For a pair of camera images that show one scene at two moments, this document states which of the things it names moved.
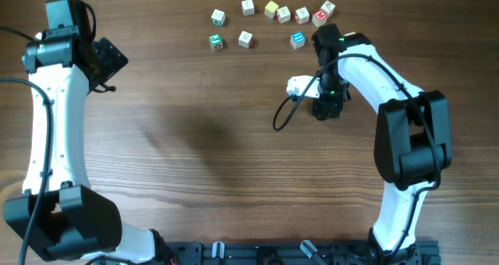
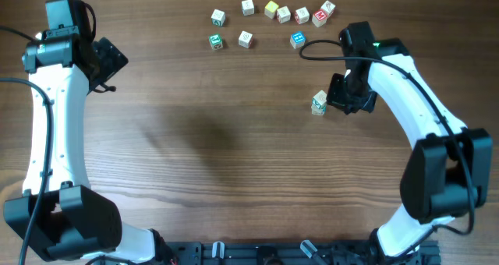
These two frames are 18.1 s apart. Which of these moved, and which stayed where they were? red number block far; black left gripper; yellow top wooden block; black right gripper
Moved: black right gripper
Stayed: red number block far; black left gripper; yellow top wooden block
